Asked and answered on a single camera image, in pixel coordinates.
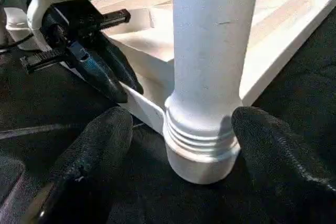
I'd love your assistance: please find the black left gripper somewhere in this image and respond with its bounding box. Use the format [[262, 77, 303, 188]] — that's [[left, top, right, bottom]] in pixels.
[[20, 0, 145, 104]]

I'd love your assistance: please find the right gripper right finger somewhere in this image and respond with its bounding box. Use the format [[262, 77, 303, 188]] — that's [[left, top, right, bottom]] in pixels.
[[231, 106, 336, 224]]

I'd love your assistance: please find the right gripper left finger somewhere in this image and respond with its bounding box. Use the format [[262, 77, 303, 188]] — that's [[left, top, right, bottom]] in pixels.
[[24, 107, 134, 224]]

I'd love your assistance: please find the white plastic table leg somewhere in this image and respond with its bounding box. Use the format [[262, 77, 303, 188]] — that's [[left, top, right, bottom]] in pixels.
[[163, 0, 262, 185]]

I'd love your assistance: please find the white plastic table top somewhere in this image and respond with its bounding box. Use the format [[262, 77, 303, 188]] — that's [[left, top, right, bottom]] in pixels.
[[89, 0, 336, 136]]

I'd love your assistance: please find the black table mat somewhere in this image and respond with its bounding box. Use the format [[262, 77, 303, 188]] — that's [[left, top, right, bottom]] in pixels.
[[0, 0, 336, 224]]

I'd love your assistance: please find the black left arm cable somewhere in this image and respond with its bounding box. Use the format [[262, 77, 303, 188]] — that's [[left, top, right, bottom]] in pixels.
[[0, 34, 37, 56]]

